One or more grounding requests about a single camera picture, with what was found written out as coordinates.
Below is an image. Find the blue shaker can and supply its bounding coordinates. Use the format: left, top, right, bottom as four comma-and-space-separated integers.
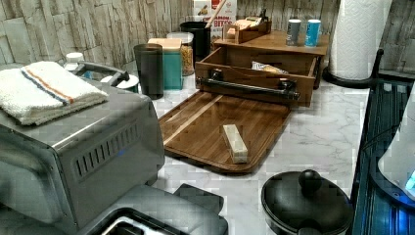
304, 20, 321, 47

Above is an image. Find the wooden drawer with black handle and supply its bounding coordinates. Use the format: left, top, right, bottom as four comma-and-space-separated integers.
196, 46, 318, 107

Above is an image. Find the white striped folded towel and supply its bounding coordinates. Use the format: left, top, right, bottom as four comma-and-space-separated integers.
0, 62, 108, 125

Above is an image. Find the dark grey tall cup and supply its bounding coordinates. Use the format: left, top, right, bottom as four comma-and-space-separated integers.
133, 43, 163, 100

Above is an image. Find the snack bag in drawer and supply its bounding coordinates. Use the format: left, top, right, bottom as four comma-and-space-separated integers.
252, 61, 287, 74

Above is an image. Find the glass jar with grains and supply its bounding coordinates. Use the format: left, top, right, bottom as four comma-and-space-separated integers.
167, 31, 194, 76

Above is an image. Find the white lidded small jar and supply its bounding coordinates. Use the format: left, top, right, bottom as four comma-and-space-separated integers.
64, 52, 84, 71

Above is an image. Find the wooden utensil handle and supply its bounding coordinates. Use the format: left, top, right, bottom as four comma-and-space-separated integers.
205, 0, 227, 28

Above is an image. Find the black utensil holder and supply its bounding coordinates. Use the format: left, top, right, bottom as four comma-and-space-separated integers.
180, 22, 210, 62

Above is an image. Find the white plate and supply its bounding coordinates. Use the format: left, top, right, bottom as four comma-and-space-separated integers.
117, 75, 139, 92

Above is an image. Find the cereal snack box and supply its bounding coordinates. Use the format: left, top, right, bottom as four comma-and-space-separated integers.
192, 0, 237, 43

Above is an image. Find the black pot with lid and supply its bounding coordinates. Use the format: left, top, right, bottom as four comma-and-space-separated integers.
260, 169, 354, 235

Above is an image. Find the cream butter stick block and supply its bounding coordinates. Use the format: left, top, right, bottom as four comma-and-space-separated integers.
222, 124, 248, 164

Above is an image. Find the black paper towel holder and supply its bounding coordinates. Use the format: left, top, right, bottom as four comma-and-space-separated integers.
322, 49, 384, 89

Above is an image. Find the wooden cutting board tray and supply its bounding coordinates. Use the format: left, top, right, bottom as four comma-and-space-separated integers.
160, 91, 291, 173

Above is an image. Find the grey appliance at bottom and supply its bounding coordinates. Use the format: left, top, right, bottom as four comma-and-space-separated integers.
76, 183, 228, 235

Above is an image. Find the grey shaker can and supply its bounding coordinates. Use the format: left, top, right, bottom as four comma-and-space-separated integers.
286, 19, 301, 46

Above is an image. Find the stainless steel toaster oven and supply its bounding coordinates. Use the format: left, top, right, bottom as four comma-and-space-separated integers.
1, 77, 164, 235

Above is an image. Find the teal canister with wooden lid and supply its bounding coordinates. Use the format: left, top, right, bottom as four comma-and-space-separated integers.
149, 38, 182, 90

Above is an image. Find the wooden drawer cabinet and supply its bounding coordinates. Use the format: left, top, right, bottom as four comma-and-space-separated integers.
213, 29, 330, 90

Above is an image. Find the white paper towel roll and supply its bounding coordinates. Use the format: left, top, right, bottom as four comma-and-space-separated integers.
329, 0, 392, 80

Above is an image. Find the small wooden tray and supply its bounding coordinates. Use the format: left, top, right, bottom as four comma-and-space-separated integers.
222, 17, 271, 44

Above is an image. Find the black dish drying rack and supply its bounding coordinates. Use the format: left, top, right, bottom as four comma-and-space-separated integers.
350, 77, 415, 235

